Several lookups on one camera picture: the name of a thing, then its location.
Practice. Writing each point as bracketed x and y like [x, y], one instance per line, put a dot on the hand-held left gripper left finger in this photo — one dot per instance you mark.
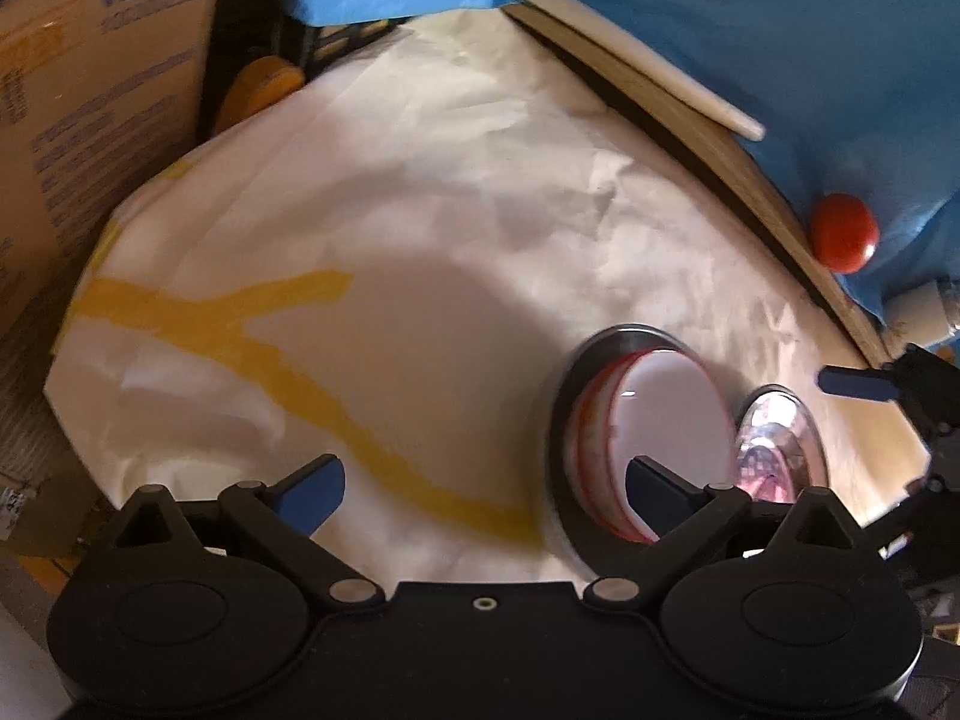
[315, 486]

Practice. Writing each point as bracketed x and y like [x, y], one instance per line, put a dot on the blue cloth garment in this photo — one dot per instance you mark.
[750, 30]

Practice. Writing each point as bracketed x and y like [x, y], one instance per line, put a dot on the white rolling pin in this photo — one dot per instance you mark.
[637, 60]

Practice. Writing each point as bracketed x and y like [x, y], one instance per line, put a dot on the large printed cardboard box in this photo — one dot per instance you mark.
[97, 127]

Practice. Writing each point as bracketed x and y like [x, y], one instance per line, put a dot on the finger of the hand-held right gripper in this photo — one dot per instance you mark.
[859, 382]
[922, 510]

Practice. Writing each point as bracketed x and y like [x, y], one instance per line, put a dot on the wooden board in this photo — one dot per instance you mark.
[750, 187]

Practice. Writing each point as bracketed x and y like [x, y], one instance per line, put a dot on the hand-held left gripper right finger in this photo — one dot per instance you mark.
[660, 491]

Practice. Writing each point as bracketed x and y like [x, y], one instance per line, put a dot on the red round ball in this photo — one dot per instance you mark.
[844, 232]

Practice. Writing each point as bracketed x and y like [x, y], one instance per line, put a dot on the small steel bowl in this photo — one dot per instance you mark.
[780, 439]

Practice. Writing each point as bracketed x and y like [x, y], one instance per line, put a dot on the orange round object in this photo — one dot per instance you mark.
[259, 90]

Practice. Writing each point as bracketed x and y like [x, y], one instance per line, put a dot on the large steel bowl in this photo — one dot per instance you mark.
[561, 457]

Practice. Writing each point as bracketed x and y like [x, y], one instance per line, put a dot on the cream yellow-striped tablecloth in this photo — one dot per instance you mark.
[450, 202]

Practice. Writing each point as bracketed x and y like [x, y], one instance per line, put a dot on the black plastic crate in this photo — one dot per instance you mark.
[330, 41]

